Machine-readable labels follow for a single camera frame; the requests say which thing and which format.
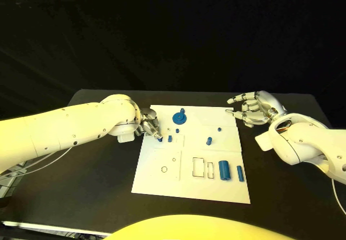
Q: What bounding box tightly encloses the white task board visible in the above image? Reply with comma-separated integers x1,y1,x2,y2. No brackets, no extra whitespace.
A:
130,104,252,205

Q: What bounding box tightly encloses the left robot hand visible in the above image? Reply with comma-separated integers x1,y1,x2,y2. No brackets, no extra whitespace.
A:
134,108,164,140

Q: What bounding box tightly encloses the large blue cylinder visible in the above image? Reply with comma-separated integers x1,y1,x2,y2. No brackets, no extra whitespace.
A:
217,160,232,182

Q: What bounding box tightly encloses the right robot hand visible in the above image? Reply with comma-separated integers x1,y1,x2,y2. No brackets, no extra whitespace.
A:
225,90,288,129

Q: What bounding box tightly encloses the blue gear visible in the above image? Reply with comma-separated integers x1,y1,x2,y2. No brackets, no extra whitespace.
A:
171,112,189,125

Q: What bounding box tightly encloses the white cable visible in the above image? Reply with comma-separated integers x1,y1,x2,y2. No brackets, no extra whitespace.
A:
330,177,346,216
0,146,73,179
0,150,56,181

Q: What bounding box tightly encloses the thin blue cylinder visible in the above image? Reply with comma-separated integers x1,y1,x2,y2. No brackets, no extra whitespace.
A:
235,165,245,183

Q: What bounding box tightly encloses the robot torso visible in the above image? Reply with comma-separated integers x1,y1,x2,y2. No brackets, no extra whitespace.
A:
104,214,297,240

